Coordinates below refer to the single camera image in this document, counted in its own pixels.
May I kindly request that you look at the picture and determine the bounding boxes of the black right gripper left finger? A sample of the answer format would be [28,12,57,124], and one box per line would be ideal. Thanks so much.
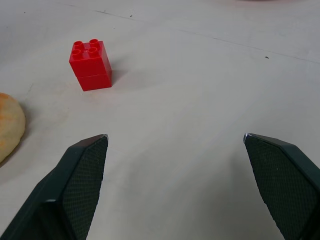
[0,133,109,240]

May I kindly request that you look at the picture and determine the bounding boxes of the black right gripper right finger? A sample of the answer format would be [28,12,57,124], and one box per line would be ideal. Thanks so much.
[243,133,320,240]

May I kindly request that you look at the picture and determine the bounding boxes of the red toy brick block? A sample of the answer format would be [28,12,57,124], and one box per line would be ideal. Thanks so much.
[69,39,113,92]

